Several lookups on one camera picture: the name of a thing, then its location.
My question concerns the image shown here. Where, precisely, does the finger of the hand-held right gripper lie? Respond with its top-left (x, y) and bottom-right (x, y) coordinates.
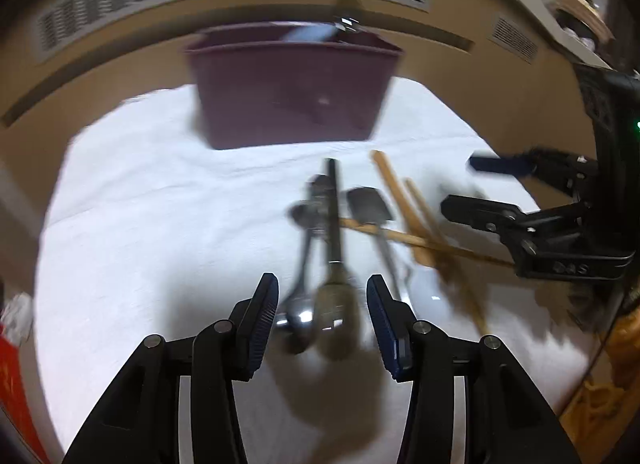
top-left (468, 145), bottom-right (599, 199)
top-left (440, 194), bottom-right (599, 265)

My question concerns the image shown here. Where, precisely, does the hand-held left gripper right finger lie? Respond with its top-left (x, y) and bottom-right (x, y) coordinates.
top-left (366, 274), bottom-right (576, 464)

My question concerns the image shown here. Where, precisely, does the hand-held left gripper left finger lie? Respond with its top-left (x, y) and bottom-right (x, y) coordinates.
top-left (62, 272), bottom-right (280, 464)

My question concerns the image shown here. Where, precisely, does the black-handled metal scoop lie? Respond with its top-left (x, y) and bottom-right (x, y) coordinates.
top-left (316, 158), bottom-right (362, 361)

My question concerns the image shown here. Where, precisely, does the black spatula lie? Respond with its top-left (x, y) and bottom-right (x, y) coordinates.
top-left (346, 186), bottom-right (413, 307)

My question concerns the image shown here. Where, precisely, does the small metal spoon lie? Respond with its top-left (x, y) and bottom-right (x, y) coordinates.
top-left (290, 201), bottom-right (316, 265)

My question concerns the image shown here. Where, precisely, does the dark metal utensil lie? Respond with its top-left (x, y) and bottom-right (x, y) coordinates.
top-left (306, 173), bottom-right (335, 245)

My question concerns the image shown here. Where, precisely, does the purple plastic utensil bin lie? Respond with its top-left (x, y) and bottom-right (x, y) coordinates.
top-left (185, 21), bottom-right (403, 151)

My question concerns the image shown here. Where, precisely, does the small grey vent grille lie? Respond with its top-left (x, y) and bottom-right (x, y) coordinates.
top-left (487, 16), bottom-right (540, 64)

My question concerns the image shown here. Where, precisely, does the white towel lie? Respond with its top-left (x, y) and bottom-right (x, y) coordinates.
top-left (35, 76), bottom-right (596, 464)

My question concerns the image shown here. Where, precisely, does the cardboard box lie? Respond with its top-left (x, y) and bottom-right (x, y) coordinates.
top-left (552, 0), bottom-right (613, 44)

